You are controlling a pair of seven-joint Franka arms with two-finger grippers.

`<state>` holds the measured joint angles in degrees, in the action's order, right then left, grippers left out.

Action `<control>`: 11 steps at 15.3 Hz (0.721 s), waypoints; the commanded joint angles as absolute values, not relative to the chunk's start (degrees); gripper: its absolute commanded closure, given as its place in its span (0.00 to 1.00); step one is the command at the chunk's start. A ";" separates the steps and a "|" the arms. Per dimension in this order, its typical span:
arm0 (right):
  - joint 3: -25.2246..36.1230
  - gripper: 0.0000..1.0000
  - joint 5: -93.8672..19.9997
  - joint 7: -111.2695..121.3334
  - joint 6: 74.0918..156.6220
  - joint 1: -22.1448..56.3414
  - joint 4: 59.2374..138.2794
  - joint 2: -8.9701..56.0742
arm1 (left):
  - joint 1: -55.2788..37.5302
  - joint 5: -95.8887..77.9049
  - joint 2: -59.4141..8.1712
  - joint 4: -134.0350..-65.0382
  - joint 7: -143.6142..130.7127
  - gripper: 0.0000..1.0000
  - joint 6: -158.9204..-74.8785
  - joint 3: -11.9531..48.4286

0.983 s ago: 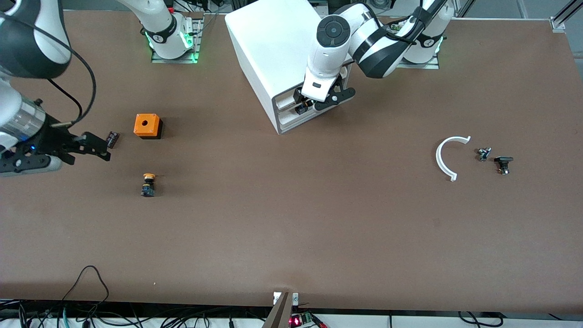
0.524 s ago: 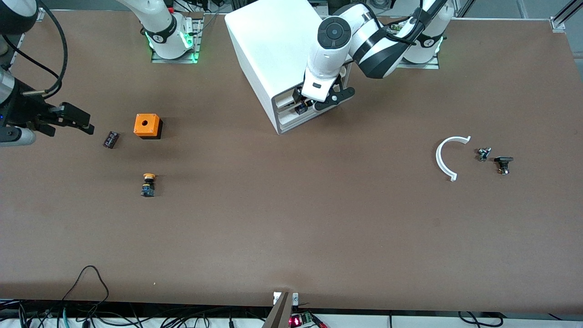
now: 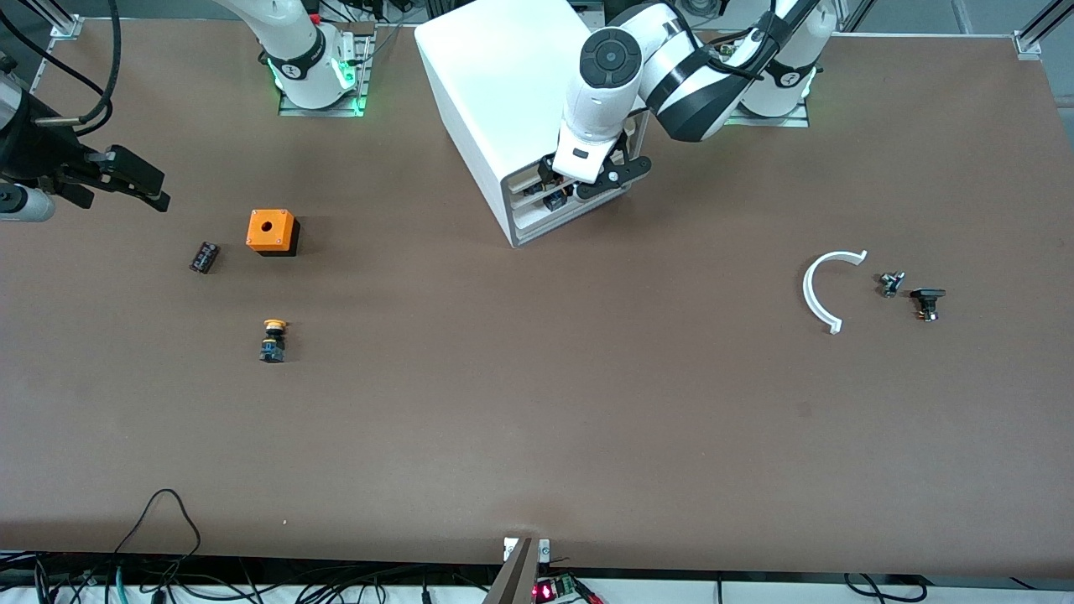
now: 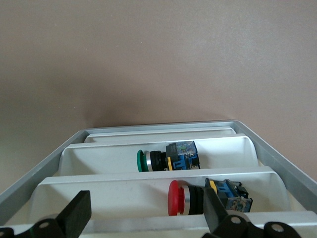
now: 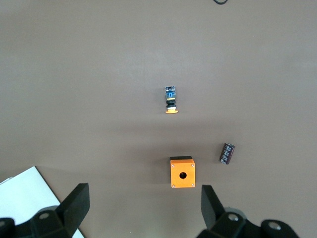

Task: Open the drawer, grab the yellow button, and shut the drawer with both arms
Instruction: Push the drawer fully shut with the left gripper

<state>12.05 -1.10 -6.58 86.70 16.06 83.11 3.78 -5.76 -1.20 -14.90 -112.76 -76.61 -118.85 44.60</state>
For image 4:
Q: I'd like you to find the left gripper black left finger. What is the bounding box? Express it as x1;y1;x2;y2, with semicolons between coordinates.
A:
0;190;92;238

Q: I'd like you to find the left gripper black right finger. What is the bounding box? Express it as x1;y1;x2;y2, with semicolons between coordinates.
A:
203;187;301;238

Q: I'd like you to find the white drawer cabinet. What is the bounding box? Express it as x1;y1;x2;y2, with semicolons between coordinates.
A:
0;120;317;238

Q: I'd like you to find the red push button switch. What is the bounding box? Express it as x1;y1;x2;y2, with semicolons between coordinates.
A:
167;178;254;217

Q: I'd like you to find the green push button switch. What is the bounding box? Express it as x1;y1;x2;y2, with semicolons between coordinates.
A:
136;140;200;173

